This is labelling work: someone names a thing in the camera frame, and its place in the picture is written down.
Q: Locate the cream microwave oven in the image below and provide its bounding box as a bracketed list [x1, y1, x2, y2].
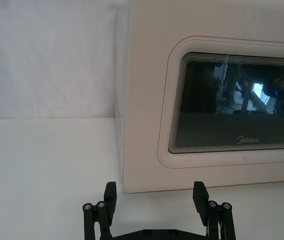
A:
[113, 0, 284, 195]

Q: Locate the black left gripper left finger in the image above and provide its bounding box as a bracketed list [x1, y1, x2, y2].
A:
[82, 181, 118, 240]

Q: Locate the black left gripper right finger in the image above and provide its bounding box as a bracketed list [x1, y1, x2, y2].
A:
[192, 181, 237, 240]

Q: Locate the white table cloth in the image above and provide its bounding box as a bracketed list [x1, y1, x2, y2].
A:
[0, 117, 284, 240]

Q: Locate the white curtain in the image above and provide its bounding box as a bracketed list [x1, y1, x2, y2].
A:
[0, 0, 133, 121]

